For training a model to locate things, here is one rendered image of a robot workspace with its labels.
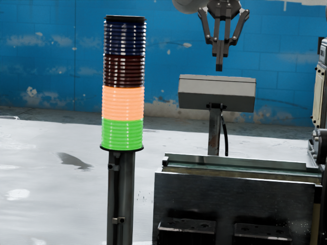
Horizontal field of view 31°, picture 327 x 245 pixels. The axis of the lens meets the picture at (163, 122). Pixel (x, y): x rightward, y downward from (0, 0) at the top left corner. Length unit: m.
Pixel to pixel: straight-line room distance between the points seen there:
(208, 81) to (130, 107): 0.52
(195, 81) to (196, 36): 5.37
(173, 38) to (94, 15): 0.94
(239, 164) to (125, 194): 0.41
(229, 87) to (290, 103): 5.43
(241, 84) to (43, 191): 0.52
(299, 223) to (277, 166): 0.16
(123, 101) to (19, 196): 0.62
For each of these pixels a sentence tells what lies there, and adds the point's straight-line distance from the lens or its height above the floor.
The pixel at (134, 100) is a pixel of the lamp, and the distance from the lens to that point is 0.83.
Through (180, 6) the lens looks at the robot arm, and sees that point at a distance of 1.71.
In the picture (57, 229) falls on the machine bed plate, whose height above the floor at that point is 0.80.
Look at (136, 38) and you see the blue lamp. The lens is 0.82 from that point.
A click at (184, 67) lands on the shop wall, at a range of 6.74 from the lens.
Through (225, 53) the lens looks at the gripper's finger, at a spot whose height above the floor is 1.13.
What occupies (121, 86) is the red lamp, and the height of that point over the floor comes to 1.12.
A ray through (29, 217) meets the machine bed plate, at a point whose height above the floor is 0.80.
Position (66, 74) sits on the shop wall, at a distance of 7.05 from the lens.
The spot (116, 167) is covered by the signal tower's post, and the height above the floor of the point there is 1.00.
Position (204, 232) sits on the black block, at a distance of 1.04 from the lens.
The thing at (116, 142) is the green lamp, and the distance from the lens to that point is 0.84.
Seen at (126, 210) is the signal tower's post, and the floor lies 0.94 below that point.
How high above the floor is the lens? 1.23
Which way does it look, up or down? 11 degrees down
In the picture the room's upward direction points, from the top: 2 degrees clockwise
